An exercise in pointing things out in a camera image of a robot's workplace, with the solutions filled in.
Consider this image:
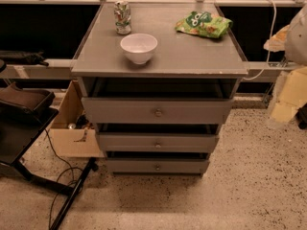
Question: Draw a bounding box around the green snack bag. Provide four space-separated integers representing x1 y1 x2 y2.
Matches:
175 11 233 39

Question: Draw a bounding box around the grey drawer cabinet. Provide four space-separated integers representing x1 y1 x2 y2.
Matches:
72 2 248 161

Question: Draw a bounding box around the black floor cable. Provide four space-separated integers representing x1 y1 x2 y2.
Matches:
43 127 84 230

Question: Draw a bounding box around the metal rail frame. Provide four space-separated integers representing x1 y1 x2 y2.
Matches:
0 0 307 84

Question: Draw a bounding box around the grey middle drawer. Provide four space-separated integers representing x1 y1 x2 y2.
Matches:
98 133 219 153

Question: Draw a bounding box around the open cardboard box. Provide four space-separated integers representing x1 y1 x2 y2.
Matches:
49 80 104 157

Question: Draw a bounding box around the grey bottom drawer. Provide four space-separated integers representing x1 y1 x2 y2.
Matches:
106 159 209 174

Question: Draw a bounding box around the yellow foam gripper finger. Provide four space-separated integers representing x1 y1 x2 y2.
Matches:
267 66 307 129

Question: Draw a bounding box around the black object on rail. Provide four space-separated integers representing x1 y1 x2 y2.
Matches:
0 51 49 66

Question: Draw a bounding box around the black rolling stand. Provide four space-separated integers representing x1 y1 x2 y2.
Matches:
0 80 98 230

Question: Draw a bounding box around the white ceramic bowl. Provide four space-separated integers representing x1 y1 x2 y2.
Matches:
120 34 158 65

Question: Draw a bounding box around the grey top drawer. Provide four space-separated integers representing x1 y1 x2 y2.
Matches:
82 98 232 125

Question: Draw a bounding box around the white hanging cable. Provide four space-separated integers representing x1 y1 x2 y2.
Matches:
242 0 278 81

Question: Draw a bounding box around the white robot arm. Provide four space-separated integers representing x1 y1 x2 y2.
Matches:
264 5 307 128

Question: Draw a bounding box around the green patterned drink can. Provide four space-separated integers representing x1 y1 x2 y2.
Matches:
114 1 131 35

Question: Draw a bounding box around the grey drawer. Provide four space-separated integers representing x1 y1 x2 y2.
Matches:
106 159 209 174
98 133 219 153
82 98 232 125

